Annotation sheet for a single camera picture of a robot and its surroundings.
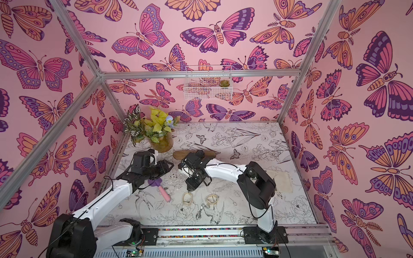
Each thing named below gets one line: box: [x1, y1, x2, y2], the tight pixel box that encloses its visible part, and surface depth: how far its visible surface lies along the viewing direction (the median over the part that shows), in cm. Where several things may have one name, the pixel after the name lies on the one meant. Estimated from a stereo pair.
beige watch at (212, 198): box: [205, 193, 219, 205], surface depth 87 cm
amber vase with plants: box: [123, 103, 181, 153], surface depth 93 cm
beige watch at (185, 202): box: [182, 191, 193, 206], surface depth 85 cm
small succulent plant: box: [218, 79, 231, 88], surface depth 95 cm
